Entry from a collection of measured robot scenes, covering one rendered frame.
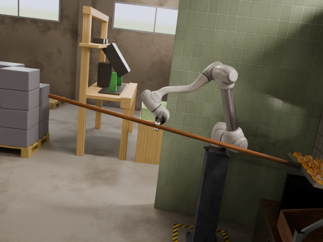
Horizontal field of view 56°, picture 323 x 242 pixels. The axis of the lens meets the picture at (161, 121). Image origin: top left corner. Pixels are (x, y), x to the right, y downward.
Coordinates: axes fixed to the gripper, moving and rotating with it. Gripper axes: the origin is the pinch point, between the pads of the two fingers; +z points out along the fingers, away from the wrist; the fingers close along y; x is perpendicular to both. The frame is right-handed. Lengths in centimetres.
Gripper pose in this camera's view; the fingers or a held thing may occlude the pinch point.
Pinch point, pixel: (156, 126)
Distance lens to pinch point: 212.0
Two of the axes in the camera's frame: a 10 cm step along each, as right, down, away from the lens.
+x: -9.6, -2.7, 0.6
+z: -1.3, 2.4, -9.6
